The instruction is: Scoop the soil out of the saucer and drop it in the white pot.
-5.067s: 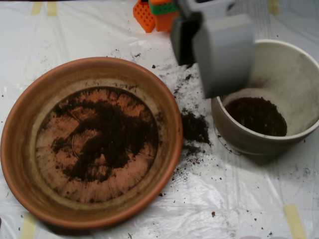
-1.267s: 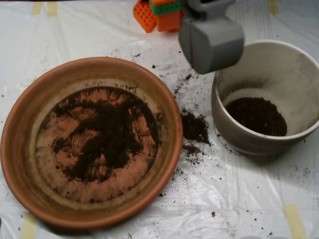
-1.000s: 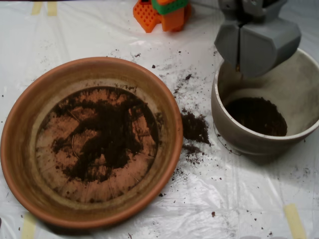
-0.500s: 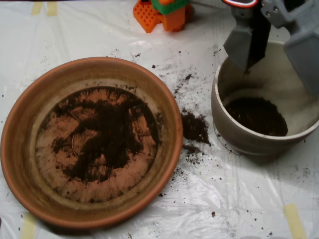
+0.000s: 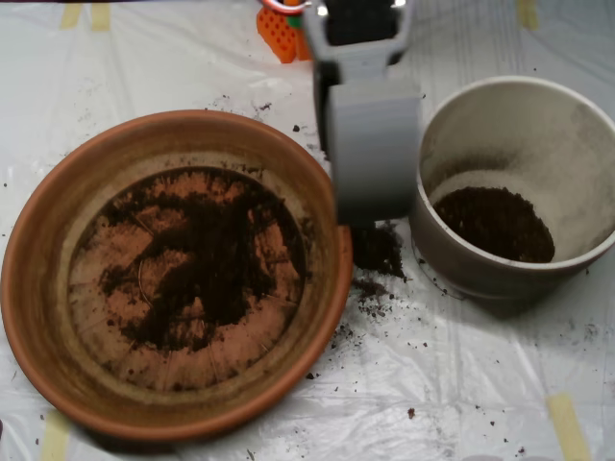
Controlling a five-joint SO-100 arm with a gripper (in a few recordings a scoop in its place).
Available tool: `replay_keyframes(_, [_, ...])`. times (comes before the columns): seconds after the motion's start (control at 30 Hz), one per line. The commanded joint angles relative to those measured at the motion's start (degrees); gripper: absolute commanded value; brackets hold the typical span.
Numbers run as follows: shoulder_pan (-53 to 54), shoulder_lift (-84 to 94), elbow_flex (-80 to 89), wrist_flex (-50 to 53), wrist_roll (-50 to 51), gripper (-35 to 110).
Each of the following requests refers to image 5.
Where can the grey gripper black servo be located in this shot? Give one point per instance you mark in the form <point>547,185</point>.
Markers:
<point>372,144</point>

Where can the dark soil pile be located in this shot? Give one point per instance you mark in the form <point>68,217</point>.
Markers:
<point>216,269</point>

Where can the large spilled soil heap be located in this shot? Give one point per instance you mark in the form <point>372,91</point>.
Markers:
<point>382,252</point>

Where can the small spilled soil clump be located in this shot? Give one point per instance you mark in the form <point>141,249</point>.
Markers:
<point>372,288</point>

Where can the white round plant pot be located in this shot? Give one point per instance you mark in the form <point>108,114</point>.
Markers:
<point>480,283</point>

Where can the terracotta plant saucer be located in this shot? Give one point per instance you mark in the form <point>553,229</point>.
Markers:
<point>38,288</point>

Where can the beige masking tape strip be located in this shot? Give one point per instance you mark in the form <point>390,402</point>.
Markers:
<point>70,15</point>
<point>55,437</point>
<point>527,13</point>
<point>569,427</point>
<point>101,16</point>

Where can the clear plastic cover sheet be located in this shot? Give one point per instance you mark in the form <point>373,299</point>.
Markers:
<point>432,384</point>

